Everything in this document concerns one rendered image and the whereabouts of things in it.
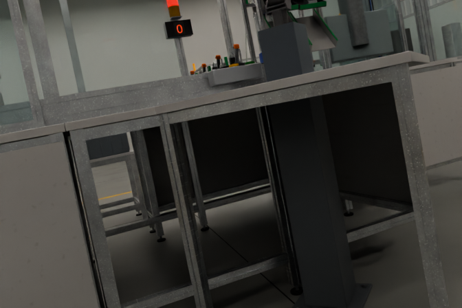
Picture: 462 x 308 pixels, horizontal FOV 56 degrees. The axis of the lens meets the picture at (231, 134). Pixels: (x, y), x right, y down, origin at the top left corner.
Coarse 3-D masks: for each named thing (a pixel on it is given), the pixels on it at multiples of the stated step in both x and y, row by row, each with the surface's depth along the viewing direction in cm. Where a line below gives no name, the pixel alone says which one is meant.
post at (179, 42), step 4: (172, 20) 200; (176, 20) 201; (176, 40) 201; (180, 40) 201; (176, 44) 201; (180, 44) 201; (180, 48) 202; (180, 52) 201; (184, 52) 202; (180, 56) 201; (184, 56) 202; (180, 60) 201; (184, 60) 202; (180, 64) 201; (184, 64) 202; (184, 68) 202; (184, 72) 202
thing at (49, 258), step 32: (64, 128) 148; (0, 160) 142; (32, 160) 145; (64, 160) 149; (0, 192) 142; (32, 192) 145; (64, 192) 148; (0, 224) 142; (32, 224) 145; (64, 224) 148; (0, 256) 141; (32, 256) 145; (64, 256) 148; (0, 288) 141; (32, 288) 145; (64, 288) 148; (96, 288) 178
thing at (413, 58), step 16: (352, 64) 122; (368, 64) 120; (384, 64) 118; (416, 64) 155; (288, 80) 132; (304, 80) 129; (320, 80) 130; (208, 96) 146; (224, 96) 143; (240, 96) 140; (160, 112) 156
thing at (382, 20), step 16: (336, 0) 284; (368, 0) 293; (384, 0) 297; (336, 16) 284; (368, 16) 293; (384, 16) 297; (336, 32) 284; (352, 32) 288; (368, 32) 292; (384, 32) 297; (400, 32) 302; (336, 48) 284; (352, 48) 288; (368, 48) 292; (384, 48) 297; (400, 48) 301; (320, 64) 286; (336, 64) 283
